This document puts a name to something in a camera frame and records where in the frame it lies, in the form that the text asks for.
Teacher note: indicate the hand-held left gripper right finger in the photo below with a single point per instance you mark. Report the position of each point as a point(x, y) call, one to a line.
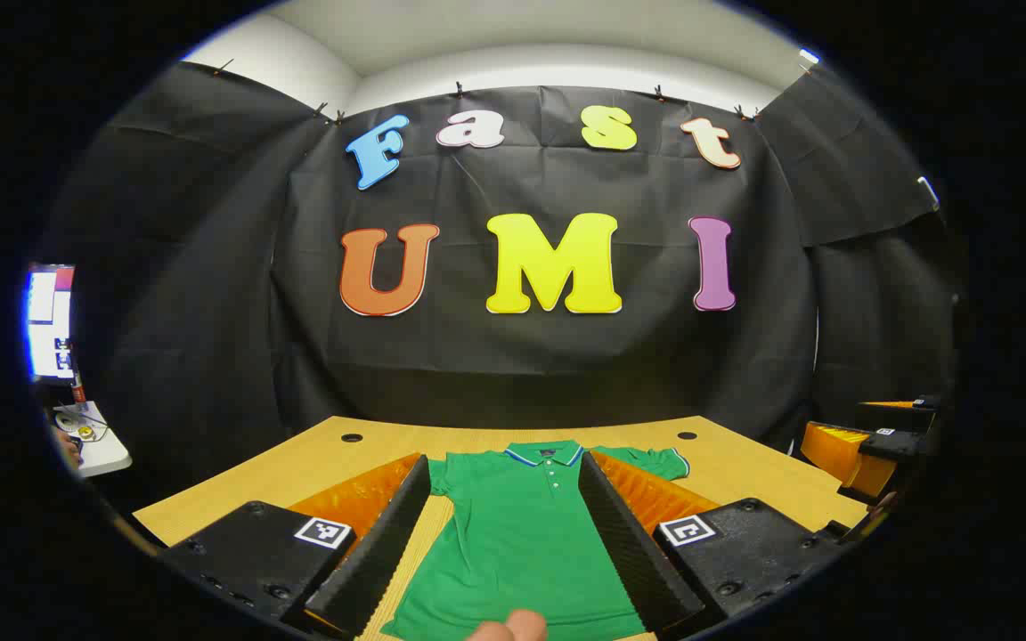
point(629, 552)

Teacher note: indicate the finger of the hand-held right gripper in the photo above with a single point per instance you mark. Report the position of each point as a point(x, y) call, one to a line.
point(923, 403)
point(891, 443)

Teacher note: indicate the black backdrop cloth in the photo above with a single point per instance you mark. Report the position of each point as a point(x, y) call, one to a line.
point(522, 356)

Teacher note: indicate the small red bottle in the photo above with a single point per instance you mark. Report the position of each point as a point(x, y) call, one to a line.
point(78, 390)

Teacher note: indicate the computer monitor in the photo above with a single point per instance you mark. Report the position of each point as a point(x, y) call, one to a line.
point(48, 320)

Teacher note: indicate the white side table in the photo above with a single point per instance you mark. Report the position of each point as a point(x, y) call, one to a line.
point(108, 454)

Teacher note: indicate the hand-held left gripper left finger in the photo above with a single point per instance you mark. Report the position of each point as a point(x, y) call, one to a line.
point(379, 552)

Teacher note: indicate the green polo T-shirt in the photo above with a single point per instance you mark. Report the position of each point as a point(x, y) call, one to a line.
point(522, 543)

